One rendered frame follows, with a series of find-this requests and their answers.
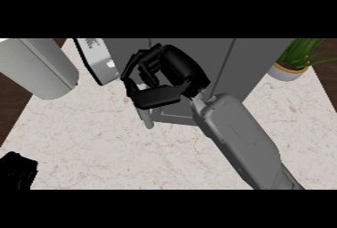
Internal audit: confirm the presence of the green leafy plant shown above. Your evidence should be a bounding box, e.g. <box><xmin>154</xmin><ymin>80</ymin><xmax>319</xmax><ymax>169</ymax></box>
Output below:
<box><xmin>275</xmin><ymin>37</ymin><xmax>337</xmax><ymax>71</ymax></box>

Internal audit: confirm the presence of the white plant pot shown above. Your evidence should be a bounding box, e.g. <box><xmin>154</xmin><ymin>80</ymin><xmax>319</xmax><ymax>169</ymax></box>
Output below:
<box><xmin>266</xmin><ymin>61</ymin><xmax>310</xmax><ymax>83</ymax></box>

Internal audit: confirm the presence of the dark grey cabinet door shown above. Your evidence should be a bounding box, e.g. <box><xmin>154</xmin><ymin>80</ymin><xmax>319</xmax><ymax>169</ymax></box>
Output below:
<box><xmin>148</xmin><ymin>37</ymin><xmax>236</xmax><ymax>127</ymax></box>

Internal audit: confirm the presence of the dark grey cabinet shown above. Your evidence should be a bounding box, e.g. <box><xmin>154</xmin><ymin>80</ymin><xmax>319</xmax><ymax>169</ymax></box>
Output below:
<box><xmin>102</xmin><ymin>37</ymin><xmax>296</xmax><ymax>127</ymax></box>

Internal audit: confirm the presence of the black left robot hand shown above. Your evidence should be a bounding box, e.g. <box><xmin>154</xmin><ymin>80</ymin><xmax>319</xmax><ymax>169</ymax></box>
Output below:
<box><xmin>0</xmin><ymin>151</ymin><xmax>40</xmax><ymax>191</ymax></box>

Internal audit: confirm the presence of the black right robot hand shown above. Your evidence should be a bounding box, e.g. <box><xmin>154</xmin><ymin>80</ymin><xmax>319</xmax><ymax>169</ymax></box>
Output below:
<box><xmin>120</xmin><ymin>43</ymin><xmax>211</xmax><ymax>111</ymax></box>

